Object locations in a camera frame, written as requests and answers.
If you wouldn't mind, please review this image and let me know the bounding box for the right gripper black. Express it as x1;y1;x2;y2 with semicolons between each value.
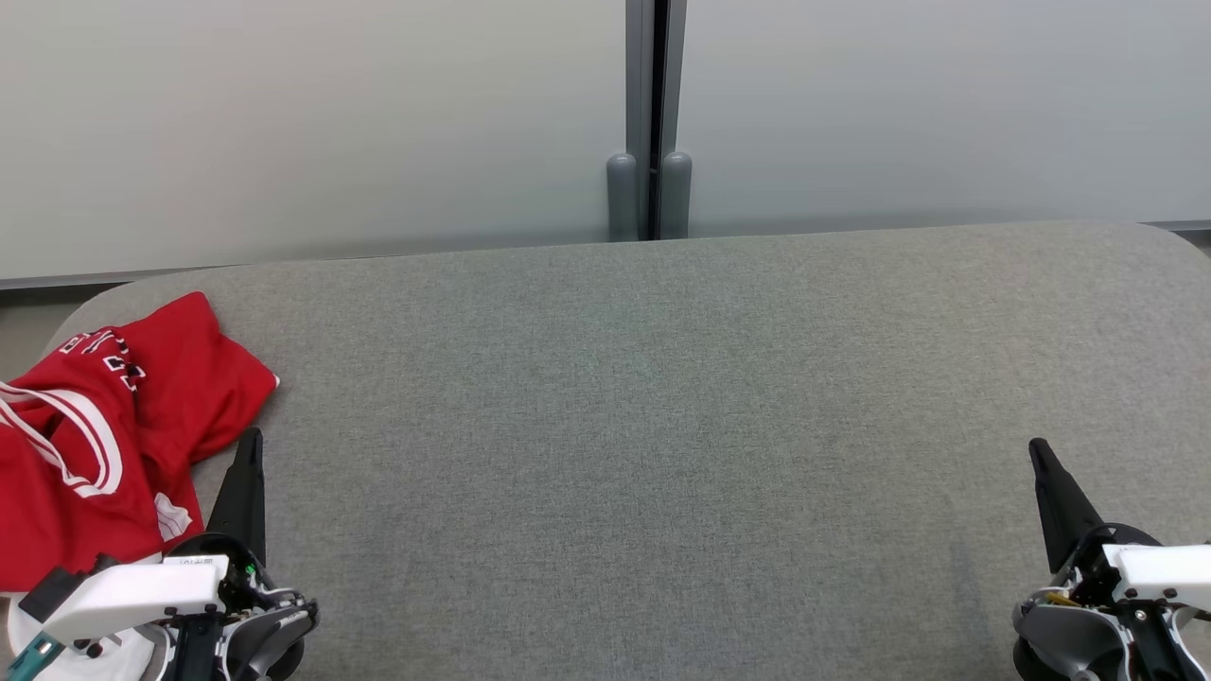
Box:
1028;438;1165;606

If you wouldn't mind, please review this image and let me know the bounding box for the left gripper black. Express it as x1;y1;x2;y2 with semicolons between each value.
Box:
170;428;275;611

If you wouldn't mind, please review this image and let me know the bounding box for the red jersey with black lettering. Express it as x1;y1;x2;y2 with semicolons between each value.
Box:
0;291;280;595

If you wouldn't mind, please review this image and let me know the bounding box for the teal left camera connector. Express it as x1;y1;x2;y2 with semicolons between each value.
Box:
5;632;60;681

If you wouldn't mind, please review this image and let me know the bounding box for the grey rounded post foot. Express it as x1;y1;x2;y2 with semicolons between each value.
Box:
606;151;641;243
659;151;693;240

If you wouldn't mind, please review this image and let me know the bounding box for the grey partition post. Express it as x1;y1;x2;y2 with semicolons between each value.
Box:
624;0;689;242

